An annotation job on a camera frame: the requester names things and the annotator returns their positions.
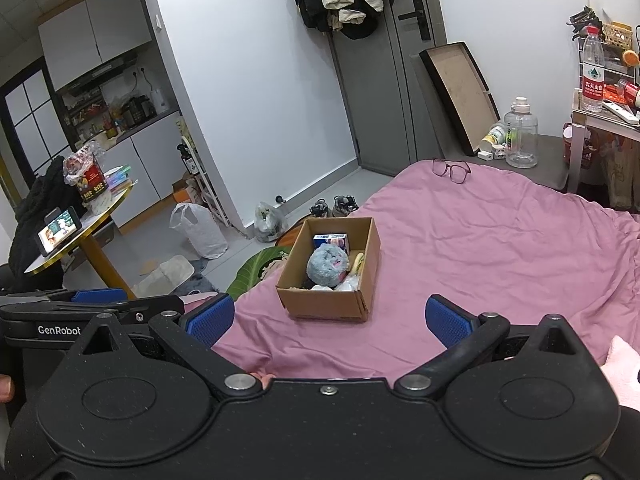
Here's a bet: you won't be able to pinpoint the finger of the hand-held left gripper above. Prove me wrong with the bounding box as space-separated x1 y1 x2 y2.
46 287 129 305
99 295 186 337

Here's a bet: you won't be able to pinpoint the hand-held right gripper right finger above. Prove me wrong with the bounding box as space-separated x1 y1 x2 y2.
394 295 601 401

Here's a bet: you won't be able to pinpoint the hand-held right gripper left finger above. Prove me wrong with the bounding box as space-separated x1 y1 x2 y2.
67 293 263 401

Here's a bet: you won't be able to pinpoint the brown cardboard box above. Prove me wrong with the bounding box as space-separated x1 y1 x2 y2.
276 216 382 323

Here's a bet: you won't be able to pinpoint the grey fluffy plush toy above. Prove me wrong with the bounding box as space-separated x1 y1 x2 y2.
306 244 351 286

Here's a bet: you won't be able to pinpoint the purple printed carton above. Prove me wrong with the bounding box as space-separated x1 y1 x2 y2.
312 233 351 253

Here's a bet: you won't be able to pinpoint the white cloth bag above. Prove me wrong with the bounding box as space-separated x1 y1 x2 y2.
132 255 196 296

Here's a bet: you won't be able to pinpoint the green leaf rug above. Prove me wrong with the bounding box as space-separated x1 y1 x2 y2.
226 245 296 301

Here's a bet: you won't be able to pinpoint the black smartphone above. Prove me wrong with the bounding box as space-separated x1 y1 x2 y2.
37 206 86 257

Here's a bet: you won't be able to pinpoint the pink bed sheet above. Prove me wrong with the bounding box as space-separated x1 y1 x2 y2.
180 159 640 411

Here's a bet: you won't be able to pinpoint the white plastic bag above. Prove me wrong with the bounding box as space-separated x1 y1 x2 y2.
169 202 229 260

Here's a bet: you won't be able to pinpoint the orange box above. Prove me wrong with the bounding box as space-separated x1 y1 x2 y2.
172 180 201 206

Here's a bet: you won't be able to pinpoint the black jacket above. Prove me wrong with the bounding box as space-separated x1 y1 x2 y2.
7 156 88 281

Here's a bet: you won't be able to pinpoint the small clear plastic bag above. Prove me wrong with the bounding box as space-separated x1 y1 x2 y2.
254 201 287 243

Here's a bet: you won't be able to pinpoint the red snack jar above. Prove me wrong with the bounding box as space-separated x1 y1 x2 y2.
64 142 112 205

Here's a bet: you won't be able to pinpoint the pack of coloured pens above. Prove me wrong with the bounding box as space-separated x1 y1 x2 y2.
102 164 135 193

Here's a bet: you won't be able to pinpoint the white storage rack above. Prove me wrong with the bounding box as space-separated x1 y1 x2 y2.
177 125 231 228

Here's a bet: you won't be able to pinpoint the white base cabinet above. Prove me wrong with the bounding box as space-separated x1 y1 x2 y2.
97 110 188 233

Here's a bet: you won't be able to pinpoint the dark framed eyeglasses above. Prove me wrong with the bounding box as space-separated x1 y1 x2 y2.
432 158 472 184

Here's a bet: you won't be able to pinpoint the row of kitchen condiments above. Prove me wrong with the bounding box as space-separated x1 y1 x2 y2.
67 87 171 141

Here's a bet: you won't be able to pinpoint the grey bedside platform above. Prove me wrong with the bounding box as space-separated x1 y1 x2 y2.
470 135 571 193

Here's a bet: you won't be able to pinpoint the small white green bottle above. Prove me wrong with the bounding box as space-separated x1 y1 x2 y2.
481 122 508 150

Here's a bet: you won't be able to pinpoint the large clear water jug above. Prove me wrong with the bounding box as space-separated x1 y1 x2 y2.
504 96 540 169

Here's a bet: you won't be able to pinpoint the black range hood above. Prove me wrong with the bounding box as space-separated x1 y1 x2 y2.
60 56 128 95

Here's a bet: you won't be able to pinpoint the black framed wooden board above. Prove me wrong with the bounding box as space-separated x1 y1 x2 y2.
419 41 501 157

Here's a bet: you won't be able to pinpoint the white shelf table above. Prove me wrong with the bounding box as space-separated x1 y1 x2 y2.
570 35 640 196

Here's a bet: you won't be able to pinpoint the grey door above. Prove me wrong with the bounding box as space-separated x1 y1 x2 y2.
327 0 448 177

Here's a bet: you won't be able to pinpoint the white power strip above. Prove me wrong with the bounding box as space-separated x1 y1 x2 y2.
602 100 640 127

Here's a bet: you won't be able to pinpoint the red label water bottle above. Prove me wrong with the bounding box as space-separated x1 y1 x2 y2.
580 25 607 113

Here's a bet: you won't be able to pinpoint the wicker basket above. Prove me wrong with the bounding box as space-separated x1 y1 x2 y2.
602 22 633 48

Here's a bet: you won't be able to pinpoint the white wall cabinets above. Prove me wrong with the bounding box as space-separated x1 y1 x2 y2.
37 0 153 93

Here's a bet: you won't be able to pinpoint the black door handle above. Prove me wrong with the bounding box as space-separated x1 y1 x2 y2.
397 0 432 42

